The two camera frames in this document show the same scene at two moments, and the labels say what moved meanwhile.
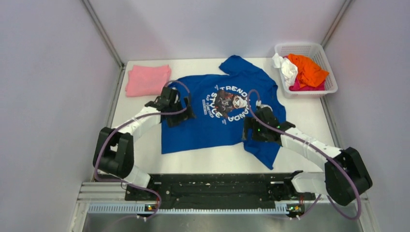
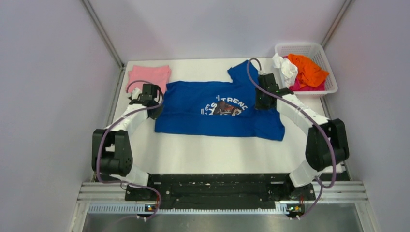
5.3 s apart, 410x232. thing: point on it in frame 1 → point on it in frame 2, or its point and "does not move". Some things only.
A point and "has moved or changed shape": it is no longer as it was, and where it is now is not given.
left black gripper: [183, 115] → [154, 115]
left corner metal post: [98, 23] does not move
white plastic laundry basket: [316, 52] does not move
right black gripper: [249, 123] → [258, 105]
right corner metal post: [336, 21] does not move
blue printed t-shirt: [221, 104] has moved or changed shape
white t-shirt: [288, 69] does not move
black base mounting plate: [218, 188] does not move
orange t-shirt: [309, 72] does not move
